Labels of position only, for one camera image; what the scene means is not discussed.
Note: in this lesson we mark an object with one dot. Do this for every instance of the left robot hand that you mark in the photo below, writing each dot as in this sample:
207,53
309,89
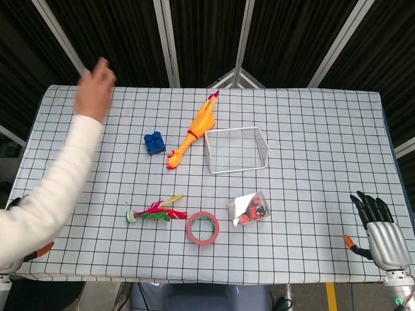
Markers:
39,251

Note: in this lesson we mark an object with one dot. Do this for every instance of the person's bare hand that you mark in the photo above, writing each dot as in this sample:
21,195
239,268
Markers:
94,94

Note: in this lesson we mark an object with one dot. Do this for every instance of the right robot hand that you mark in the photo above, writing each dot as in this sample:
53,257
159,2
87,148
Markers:
386,238

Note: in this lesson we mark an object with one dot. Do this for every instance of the person's white-sleeved forearm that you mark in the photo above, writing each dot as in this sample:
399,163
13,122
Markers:
42,194

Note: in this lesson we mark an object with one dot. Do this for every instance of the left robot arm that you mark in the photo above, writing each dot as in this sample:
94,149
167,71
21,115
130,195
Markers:
4,285

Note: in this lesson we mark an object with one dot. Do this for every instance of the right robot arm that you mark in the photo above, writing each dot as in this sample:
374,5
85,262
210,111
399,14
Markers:
397,286

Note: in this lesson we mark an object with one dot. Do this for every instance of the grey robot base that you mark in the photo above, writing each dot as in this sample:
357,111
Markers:
201,297

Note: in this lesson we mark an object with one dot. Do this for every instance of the colourful feather shuttlecock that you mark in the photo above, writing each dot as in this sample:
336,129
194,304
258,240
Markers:
155,214

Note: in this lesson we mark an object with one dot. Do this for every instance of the blue building block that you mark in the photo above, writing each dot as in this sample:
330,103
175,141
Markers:
154,144

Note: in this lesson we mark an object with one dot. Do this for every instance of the white checkered tablecloth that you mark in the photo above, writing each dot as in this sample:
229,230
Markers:
291,201

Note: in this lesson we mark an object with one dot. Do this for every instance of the yellow rubber chicken toy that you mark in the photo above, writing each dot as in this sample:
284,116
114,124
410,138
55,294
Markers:
201,121

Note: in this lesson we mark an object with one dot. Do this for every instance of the clear plastic box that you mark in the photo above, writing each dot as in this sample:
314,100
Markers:
210,152

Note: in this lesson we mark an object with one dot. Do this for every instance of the clear bag of small items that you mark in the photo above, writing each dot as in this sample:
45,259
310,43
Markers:
249,209

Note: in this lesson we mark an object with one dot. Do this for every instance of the red tape roll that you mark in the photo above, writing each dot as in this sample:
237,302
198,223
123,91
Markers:
191,230

